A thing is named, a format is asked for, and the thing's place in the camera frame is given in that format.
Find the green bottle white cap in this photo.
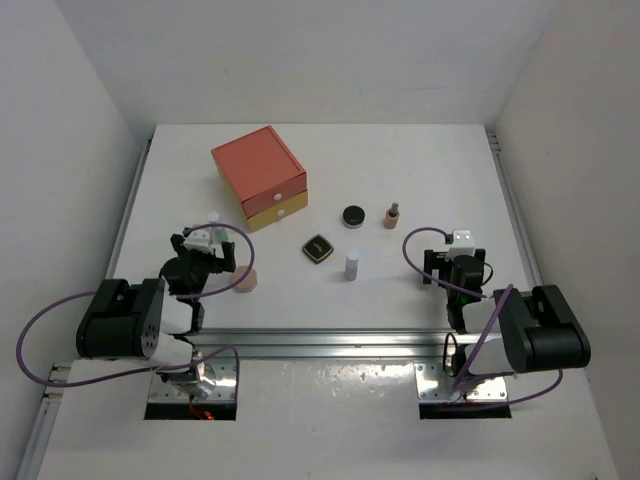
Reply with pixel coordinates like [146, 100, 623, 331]
[207, 211, 229, 244]

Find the peach bottle grey cap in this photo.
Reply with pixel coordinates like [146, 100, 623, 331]
[383, 202, 399, 229]

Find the red top drawer unit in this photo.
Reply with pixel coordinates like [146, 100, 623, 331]
[211, 125, 307, 217]

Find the black round jar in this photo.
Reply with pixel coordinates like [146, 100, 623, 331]
[342, 205, 366, 229]

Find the black square compact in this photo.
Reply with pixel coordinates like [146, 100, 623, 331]
[302, 234, 334, 264]

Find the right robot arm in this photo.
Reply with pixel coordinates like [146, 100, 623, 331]
[423, 249, 591, 373]

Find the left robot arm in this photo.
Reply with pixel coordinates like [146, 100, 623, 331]
[76, 230, 236, 383]

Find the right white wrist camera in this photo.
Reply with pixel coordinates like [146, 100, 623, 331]
[446, 230, 475, 260]

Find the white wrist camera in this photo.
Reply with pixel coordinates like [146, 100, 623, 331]
[446, 230, 475, 260]
[183, 229, 215, 254]

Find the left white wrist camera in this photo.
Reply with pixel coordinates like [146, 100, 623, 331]
[183, 229, 215, 254]

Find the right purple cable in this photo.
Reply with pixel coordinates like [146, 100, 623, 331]
[402, 227, 564, 412]

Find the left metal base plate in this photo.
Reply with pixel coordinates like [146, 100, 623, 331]
[148, 358, 237, 405]

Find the metal base plate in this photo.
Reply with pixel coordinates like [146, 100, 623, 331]
[148, 358, 237, 405]
[413, 361, 508, 405]

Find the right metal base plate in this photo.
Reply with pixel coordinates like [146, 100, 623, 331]
[413, 361, 508, 405]

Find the aluminium rail frame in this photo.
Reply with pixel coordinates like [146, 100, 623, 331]
[14, 132, 591, 480]

